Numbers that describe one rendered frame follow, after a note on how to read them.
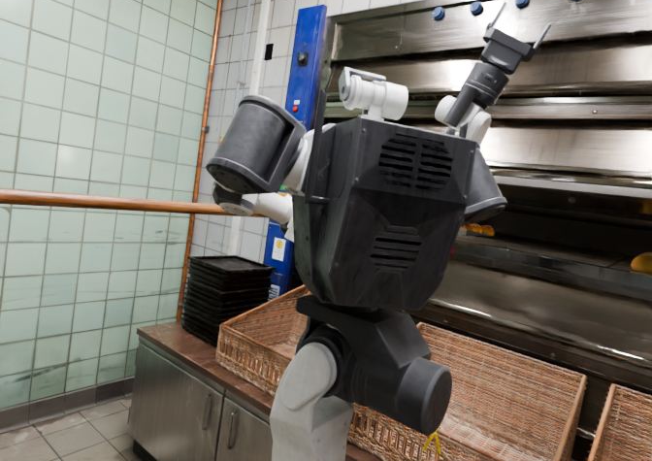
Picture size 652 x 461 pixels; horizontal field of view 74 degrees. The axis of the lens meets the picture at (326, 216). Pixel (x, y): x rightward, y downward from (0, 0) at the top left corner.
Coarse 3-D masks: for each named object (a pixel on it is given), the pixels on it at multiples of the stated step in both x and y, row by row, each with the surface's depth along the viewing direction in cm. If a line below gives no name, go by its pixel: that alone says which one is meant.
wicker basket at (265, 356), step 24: (264, 312) 179; (288, 312) 191; (240, 336) 155; (264, 336) 182; (288, 336) 194; (216, 360) 163; (240, 360) 155; (264, 360) 147; (288, 360) 139; (264, 384) 146
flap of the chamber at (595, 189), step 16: (496, 176) 137; (512, 192) 143; (528, 192) 138; (544, 192) 132; (560, 192) 128; (576, 192) 124; (592, 192) 120; (608, 192) 118; (624, 192) 116; (640, 192) 113; (608, 208) 132; (624, 208) 128; (640, 208) 123
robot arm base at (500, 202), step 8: (488, 200) 81; (496, 200) 81; (504, 200) 82; (472, 208) 81; (480, 208) 81; (488, 208) 81; (496, 208) 82; (504, 208) 84; (464, 216) 83; (472, 216) 83; (480, 216) 84; (488, 216) 87; (464, 224) 90
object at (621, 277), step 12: (456, 240) 159; (468, 252) 156; (480, 252) 153; (492, 252) 150; (504, 252) 148; (516, 252) 145; (528, 252) 146; (528, 264) 143; (540, 264) 141; (552, 264) 139; (564, 264) 137; (576, 264) 134; (588, 264) 134; (588, 276) 132; (600, 276) 131; (612, 276) 129; (624, 276) 127; (636, 276) 125; (648, 276) 123; (648, 288) 123
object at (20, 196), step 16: (0, 192) 79; (16, 192) 82; (32, 192) 84; (48, 192) 86; (96, 208) 94; (112, 208) 96; (128, 208) 99; (144, 208) 102; (160, 208) 105; (176, 208) 109; (192, 208) 112; (208, 208) 116
